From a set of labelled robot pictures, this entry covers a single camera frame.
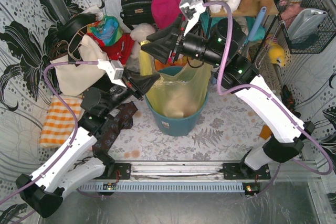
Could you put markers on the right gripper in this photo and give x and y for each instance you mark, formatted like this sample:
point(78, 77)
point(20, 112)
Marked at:
point(175, 48)

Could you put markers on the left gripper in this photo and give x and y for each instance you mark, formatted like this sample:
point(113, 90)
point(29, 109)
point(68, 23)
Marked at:
point(132, 87)

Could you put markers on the yellow trash bag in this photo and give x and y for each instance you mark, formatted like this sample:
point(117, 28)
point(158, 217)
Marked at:
point(182, 94)

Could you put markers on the teal trash bin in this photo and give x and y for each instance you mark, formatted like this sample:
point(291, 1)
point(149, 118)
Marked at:
point(171, 126)

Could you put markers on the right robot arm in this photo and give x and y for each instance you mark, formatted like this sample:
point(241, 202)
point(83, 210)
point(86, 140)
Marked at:
point(237, 75)

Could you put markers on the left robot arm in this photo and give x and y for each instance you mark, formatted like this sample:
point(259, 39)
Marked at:
point(84, 155)

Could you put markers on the magenta fabric bag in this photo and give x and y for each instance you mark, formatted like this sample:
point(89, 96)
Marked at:
point(165, 12)

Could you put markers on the colourful printed bag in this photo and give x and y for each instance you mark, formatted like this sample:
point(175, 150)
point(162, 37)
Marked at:
point(105, 32)

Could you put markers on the cream canvas tote bag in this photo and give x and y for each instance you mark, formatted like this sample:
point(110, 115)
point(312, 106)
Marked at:
point(74, 80)

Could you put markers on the red cloth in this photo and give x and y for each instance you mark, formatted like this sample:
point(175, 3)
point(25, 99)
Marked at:
point(121, 50)

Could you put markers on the brown patterned necktie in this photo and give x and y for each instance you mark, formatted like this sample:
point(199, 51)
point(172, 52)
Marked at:
point(122, 121)

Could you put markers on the black leather handbag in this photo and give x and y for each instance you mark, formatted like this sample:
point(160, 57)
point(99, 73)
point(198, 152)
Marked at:
point(135, 12)

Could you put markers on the teal folded cloth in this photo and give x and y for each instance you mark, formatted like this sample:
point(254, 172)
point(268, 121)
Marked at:
point(245, 22)

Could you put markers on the orange checkered towel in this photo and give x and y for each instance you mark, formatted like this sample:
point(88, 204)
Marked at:
point(58, 126)

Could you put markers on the wooden metal shelf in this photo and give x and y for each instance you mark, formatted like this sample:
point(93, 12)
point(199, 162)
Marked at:
point(253, 12)

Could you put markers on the purple red sock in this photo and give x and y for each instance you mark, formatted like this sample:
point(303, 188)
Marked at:
point(265, 133)

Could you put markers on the silver foil pouch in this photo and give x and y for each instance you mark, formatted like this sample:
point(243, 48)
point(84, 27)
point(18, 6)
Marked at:
point(305, 23)

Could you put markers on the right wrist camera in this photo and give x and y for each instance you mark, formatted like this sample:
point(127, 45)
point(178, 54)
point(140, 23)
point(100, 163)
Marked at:
point(191, 9)

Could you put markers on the aluminium front rail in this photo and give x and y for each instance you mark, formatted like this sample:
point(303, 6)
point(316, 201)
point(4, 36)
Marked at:
point(212, 171)

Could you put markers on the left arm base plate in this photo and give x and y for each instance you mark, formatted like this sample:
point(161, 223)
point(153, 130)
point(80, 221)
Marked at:
point(121, 171)

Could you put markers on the grey cable duct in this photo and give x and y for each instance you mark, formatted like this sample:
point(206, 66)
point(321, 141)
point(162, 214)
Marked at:
point(163, 187)

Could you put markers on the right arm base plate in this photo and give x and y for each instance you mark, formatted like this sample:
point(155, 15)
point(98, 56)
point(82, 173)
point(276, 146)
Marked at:
point(236, 171)

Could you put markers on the black wire basket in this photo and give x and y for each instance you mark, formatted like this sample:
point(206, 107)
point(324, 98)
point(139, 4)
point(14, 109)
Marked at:
point(314, 43)

